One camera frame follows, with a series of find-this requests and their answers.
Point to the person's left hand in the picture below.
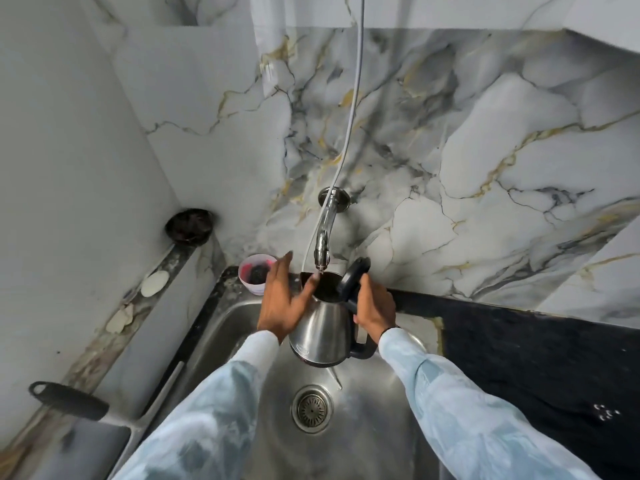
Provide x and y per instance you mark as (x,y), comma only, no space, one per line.
(279,307)

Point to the person's right hand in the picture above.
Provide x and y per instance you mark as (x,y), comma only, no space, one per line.
(372,308)

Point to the person's right fingers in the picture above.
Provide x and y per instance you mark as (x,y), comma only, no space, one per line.
(361,299)

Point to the person's left thumb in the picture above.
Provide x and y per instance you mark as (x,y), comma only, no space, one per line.
(308,292)

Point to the stainless steel electric kettle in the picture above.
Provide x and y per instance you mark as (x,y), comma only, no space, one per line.
(325,324)

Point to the person's right forearm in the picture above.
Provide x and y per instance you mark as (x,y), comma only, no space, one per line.
(465,414)

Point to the person's left forearm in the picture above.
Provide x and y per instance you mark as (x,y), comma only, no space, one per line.
(215,414)

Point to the pink plastic cup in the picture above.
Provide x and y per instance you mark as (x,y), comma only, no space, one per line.
(254,272)

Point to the stainless steel sink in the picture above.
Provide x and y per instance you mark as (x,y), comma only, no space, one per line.
(320,394)

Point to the round sink drain strainer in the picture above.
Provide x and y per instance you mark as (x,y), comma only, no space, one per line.
(312,409)

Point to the white soap piece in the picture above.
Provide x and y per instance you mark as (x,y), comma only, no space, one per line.
(120,319)
(154,283)

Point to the chrome wall tap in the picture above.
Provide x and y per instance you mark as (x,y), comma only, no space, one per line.
(327,219)

